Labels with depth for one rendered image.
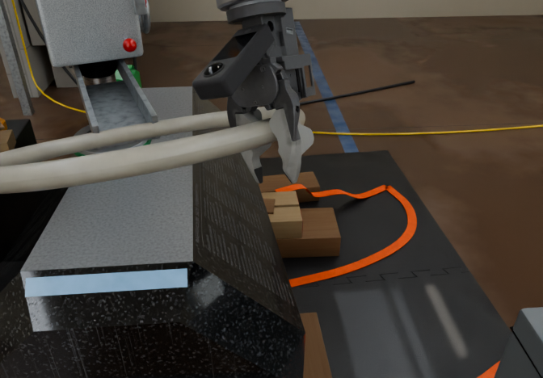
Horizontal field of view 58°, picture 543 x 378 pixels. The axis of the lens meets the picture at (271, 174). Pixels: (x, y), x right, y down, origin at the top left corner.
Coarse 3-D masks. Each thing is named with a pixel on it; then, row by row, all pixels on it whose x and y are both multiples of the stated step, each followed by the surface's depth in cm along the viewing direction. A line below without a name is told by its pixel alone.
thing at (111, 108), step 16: (80, 80) 111; (128, 80) 114; (96, 96) 114; (112, 96) 114; (128, 96) 114; (144, 96) 102; (96, 112) 106; (112, 112) 106; (128, 112) 106; (144, 112) 102; (96, 128) 90
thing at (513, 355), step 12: (528, 312) 93; (540, 312) 93; (516, 324) 95; (528, 324) 92; (540, 324) 91; (516, 336) 96; (528, 336) 91; (540, 336) 89; (516, 348) 96; (528, 348) 92; (540, 348) 88; (504, 360) 100; (516, 360) 96; (528, 360) 92; (540, 360) 88; (504, 372) 101; (516, 372) 96; (528, 372) 92; (540, 372) 88
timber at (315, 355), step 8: (304, 320) 183; (312, 320) 183; (304, 328) 180; (312, 328) 180; (320, 328) 180; (312, 336) 177; (320, 336) 177; (312, 344) 174; (320, 344) 174; (312, 352) 171; (320, 352) 171; (304, 360) 168; (312, 360) 168; (320, 360) 168; (304, 368) 165; (312, 368) 165; (320, 368) 165; (328, 368) 165; (304, 376) 162; (312, 376) 162; (320, 376) 162; (328, 376) 162
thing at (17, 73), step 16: (0, 0) 326; (0, 16) 329; (16, 16) 349; (0, 32) 335; (16, 48) 347; (16, 64) 347; (16, 80) 353; (48, 96) 366; (336, 96) 394; (32, 112) 370; (496, 128) 345; (512, 128) 346
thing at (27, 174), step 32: (128, 128) 93; (160, 128) 94; (192, 128) 94; (256, 128) 56; (0, 160) 73; (32, 160) 81; (64, 160) 50; (96, 160) 49; (128, 160) 49; (160, 160) 50; (192, 160) 52; (0, 192) 52
